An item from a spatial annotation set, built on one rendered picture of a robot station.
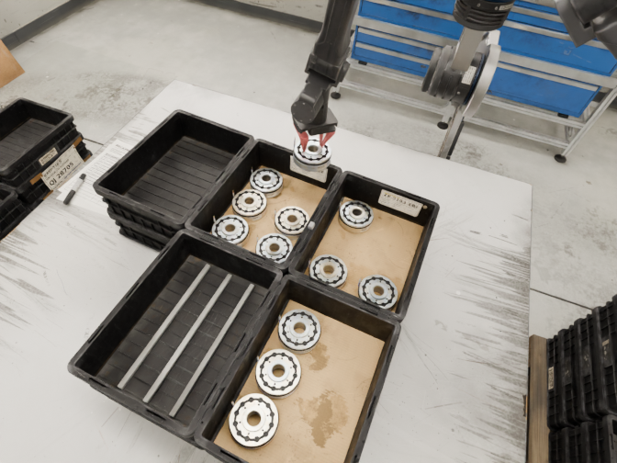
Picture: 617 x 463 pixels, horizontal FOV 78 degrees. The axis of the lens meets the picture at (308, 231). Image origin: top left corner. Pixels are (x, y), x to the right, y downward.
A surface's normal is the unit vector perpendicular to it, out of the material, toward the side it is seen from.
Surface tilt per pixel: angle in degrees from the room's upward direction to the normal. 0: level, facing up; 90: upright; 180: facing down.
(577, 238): 0
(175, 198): 0
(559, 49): 90
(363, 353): 0
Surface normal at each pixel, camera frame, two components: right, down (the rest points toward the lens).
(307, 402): 0.07, -0.59
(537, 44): -0.35, 0.74
